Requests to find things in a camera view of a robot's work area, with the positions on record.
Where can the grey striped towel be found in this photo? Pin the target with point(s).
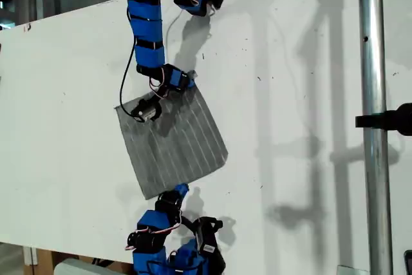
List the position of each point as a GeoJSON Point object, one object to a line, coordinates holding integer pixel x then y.
{"type": "Point", "coordinates": [180, 146]}

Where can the black clamp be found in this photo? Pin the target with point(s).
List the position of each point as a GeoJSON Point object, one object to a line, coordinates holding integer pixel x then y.
{"type": "Point", "coordinates": [396, 118]}

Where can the dark flat device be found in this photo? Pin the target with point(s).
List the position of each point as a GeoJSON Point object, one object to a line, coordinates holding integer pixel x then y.
{"type": "Point", "coordinates": [408, 263]}

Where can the black camera box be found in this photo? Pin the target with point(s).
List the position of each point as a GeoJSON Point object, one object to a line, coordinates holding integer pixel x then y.
{"type": "Point", "coordinates": [146, 110]}
{"type": "Point", "coordinates": [206, 236]}

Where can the steel post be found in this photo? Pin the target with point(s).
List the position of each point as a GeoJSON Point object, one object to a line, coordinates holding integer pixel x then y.
{"type": "Point", "coordinates": [373, 62]}

